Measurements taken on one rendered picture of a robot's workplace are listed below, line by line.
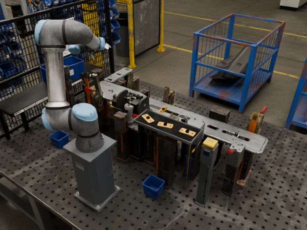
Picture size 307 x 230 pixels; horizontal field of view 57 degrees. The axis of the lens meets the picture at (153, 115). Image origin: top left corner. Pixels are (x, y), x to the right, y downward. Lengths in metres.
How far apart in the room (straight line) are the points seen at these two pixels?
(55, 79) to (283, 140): 1.74
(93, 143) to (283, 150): 1.41
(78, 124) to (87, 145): 0.13
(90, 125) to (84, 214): 0.57
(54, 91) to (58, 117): 0.13
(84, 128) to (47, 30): 0.48
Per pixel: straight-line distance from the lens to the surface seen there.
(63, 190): 1.93
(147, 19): 5.23
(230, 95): 3.99
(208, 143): 1.48
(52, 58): 1.45
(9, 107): 2.21
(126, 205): 1.78
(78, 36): 1.43
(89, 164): 1.54
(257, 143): 1.82
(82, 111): 1.44
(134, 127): 1.89
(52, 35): 1.44
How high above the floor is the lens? 2.09
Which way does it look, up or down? 34 degrees down
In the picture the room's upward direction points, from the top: straight up
